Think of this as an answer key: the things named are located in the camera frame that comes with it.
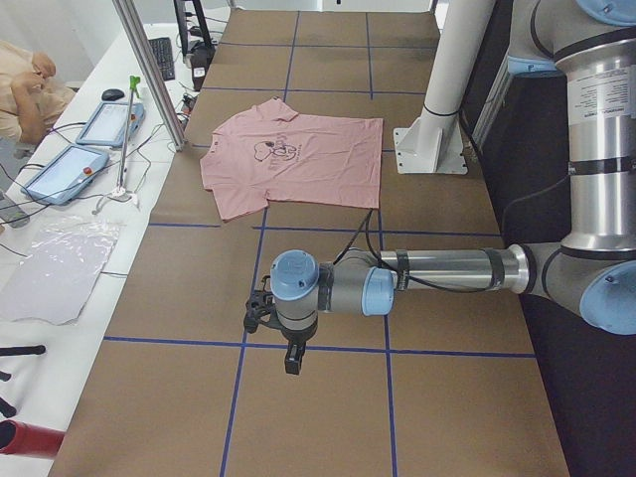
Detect red cylinder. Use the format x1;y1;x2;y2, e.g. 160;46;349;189
1;419;66;459

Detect far teach pendant tablet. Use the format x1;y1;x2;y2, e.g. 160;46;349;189
76;101;128;148

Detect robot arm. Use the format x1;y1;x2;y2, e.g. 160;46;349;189
244;1;635;374

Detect teach pendant tablet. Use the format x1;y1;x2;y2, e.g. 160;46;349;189
76;101;128;148
22;144;109;206

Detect near teach pendant tablet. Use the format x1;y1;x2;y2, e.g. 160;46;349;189
22;144;109;206

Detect aluminium frame post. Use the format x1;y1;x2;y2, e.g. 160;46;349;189
112;0;186;151

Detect black computer mouse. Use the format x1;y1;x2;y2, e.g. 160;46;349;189
101;88;125;101

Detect green tipped reacher stick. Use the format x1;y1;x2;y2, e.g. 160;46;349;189
91;76;140;216

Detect black keyboard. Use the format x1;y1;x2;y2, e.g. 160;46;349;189
149;37;175;80

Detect pink Snoopy t-shirt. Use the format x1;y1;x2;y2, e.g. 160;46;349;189
200;97;384;221

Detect white camera post base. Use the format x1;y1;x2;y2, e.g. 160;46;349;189
394;0;495;175

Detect clear plastic bag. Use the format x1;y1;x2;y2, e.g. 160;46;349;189
1;216;123;326

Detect seated person in beige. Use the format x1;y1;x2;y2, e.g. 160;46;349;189
1;41;76;146

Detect black device on desk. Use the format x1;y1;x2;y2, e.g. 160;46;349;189
173;0;216;91

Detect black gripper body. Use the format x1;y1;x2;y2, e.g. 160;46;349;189
282;325;318;359

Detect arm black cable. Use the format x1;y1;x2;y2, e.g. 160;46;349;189
333;208;491;291

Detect black tripod legs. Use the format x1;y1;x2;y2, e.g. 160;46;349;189
1;344;47;418

